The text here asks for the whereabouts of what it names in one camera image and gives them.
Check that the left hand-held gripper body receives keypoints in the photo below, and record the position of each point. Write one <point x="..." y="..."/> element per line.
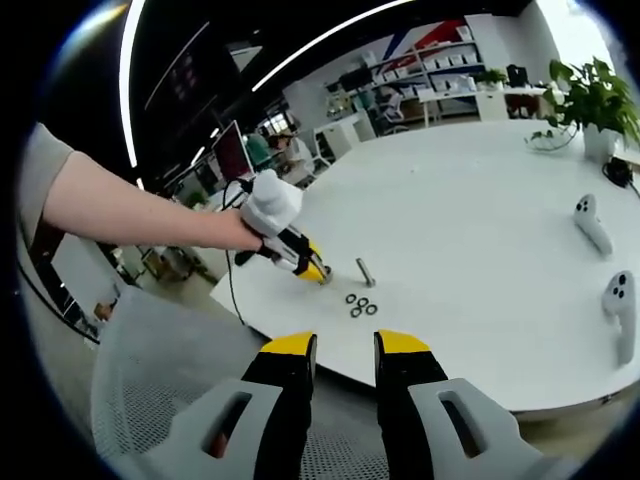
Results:
<point x="272" y="205"/>

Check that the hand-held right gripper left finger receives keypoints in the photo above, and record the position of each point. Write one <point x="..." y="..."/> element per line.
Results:
<point x="280" y="390"/>

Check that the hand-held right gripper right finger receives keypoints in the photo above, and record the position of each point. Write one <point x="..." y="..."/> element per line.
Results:
<point x="400" y="390"/>

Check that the thick steel threaded stud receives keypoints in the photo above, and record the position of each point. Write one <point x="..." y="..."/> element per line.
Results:
<point x="326" y="275"/>

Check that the thin steel threaded stud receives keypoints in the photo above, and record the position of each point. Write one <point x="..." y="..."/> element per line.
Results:
<point x="365" y="272"/>

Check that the small metal washer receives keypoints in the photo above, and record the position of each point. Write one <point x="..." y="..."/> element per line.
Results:
<point x="346" y="299"/>

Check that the person's left hand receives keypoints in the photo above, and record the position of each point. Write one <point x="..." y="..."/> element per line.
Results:
<point x="237" y="230"/>

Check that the monitor with red screen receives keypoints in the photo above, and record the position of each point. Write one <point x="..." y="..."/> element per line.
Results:
<point x="231" y="152"/>

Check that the grey mesh office chair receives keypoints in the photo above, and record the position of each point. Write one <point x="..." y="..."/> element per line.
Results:
<point x="150" y="350"/>

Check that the ceiling light strip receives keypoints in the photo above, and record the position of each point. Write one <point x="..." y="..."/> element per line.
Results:
<point x="124" y="75"/>
<point x="300" y="56"/>

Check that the shelving with white bins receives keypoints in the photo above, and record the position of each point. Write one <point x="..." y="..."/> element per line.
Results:
<point x="440" y="62"/>

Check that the white counter desk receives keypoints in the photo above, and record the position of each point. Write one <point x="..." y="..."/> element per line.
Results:
<point x="490" y="105"/>

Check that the white handheld controller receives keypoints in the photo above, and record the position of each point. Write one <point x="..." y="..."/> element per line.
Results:
<point x="592" y="225"/>
<point x="620" y="310"/>

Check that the person's grey shirt sleeve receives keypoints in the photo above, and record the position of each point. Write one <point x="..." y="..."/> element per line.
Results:
<point x="40" y="165"/>

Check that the small potted plant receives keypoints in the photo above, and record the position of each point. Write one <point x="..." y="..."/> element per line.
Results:
<point x="492" y="78"/>

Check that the black monitor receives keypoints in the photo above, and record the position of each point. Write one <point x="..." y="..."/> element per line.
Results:
<point x="517" y="75"/>

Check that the black device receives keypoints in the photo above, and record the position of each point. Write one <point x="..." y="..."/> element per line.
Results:
<point x="620" y="172"/>

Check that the large potted green plant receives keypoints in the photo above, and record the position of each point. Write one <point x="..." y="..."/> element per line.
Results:
<point x="590" y="100"/>

